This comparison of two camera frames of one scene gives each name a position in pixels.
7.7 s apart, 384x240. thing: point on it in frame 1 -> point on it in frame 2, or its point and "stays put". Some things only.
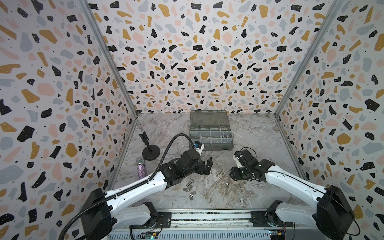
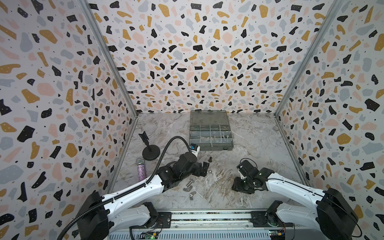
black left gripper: (202, 165) stays put
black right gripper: (233, 175) -> (235, 186)
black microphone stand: (151, 152) stays put
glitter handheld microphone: (141, 167) stays put
